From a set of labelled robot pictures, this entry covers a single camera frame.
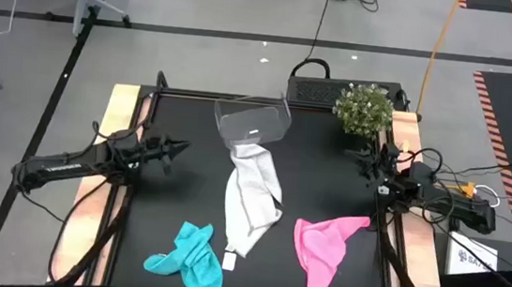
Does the white printed cardboard box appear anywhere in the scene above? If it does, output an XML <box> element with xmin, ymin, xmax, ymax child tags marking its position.
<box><xmin>442</xmin><ymin>230</ymin><xmax>504</xmax><ymax>287</ymax></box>

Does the teal microfiber towel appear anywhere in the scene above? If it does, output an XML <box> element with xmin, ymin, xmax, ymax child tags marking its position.
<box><xmin>141</xmin><ymin>217</ymin><xmax>229</xmax><ymax>287</ymax></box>

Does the long yellow cable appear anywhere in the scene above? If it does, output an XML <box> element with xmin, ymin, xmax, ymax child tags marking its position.
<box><xmin>416</xmin><ymin>0</ymin><xmax>462</xmax><ymax>117</ymax></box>

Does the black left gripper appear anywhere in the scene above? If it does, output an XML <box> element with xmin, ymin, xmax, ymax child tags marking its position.
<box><xmin>136</xmin><ymin>132</ymin><xmax>192</xmax><ymax>169</ymax></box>

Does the wooden side board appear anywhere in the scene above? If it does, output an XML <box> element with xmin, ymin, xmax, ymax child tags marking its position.
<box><xmin>47</xmin><ymin>77</ymin><xmax>154</xmax><ymax>287</ymax></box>
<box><xmin>362</xmin><ymin>109</ymin><xmax>466</xmax><ymax>287</ymax></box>

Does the small potted artificial plant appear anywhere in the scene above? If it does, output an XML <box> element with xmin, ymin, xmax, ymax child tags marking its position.
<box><xmin>329</xmin><ymin>79</ymin><xmax>398</xmax><ymax>142</ymax></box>

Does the black perforated metal box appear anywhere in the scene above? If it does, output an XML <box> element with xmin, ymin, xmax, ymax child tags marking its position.
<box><xmin>285</xmin><ymin>71</ymin><xmax>413</xmax><ymax>116</ymax></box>

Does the white cable loop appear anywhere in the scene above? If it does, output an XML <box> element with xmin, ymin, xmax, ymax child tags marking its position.
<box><xmin>472</xmin><ymin>183</ymin><xmax>503</xmax><ymax>209</ymax></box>

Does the grey waffle towel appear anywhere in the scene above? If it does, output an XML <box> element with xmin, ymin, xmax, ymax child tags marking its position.
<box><xmin>217</xmin><ymin>140</ymin><xmax>291</xmax><ymax>277</ymax></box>

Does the black aluminium table frame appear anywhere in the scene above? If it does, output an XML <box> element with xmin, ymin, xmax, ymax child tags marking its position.
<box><xmin>46</xmin><ymin>61</ymin><xmax>466</xmax><ymax>287</ymax></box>

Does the long black cable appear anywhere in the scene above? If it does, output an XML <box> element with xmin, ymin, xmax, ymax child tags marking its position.
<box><xmin>289</xmin><ymin>0</ymin><xmax>339</xmax><ymax>82</ymax></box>

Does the pink microfiber towel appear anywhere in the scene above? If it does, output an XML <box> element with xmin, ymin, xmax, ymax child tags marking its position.
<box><xmin>288</xmin><ymin>208</ymin><xmax>372</xmax><ymax>287</ymax></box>

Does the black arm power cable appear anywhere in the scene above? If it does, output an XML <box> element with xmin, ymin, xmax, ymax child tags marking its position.
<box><xmin>45</xmin><ymin>174</ymin><xmax>111</xmax><ymax>287</ymax></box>

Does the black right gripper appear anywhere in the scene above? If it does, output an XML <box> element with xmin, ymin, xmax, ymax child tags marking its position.
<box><xmin>344</xmin><ymin>141</ymin><xmax>402</xmax><ymax>189</ymax></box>

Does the yellow cable connector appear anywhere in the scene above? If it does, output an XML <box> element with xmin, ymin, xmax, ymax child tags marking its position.
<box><xmin>437</xmin><ymin>178</ymin><xmax>477</xmax><ymax>200</ymax></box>

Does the clear plastic bin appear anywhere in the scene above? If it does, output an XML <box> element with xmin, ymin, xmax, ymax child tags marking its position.
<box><xmin>209</xmin><ymin>90</ymin><xmax>295</xmax><ymax>156</ymax></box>

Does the black flat beam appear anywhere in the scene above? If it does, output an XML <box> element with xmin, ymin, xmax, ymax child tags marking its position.
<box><xmin>438</xmin><ymin>259</ymin><xmax>512</xmax><ymax>287</ymax></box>

